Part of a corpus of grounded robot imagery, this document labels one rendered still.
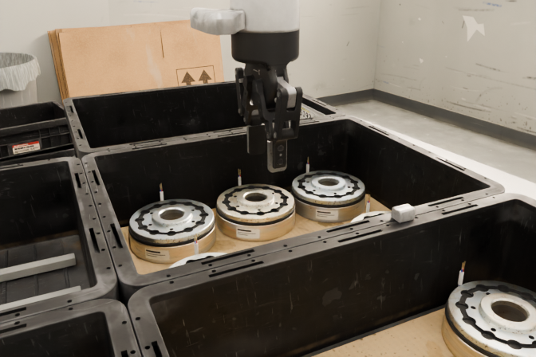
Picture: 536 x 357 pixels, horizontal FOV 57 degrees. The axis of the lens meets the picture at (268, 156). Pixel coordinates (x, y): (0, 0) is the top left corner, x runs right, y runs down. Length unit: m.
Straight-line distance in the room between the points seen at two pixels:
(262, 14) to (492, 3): 3.30
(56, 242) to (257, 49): 0.35
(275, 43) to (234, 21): 0.05
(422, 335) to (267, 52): 0.31
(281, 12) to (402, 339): 0.33
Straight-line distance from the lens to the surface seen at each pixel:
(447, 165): 0.61
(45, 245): 0.67
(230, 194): 0.66
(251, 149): 0.61
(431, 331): 0.51
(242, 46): 0.52
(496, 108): 3.78
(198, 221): 0.60
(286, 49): 0.52
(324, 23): 4.07
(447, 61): 3.99
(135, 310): 0.36
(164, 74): 3.24
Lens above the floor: 1.15
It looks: 22 degrees down
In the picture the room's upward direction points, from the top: straight up
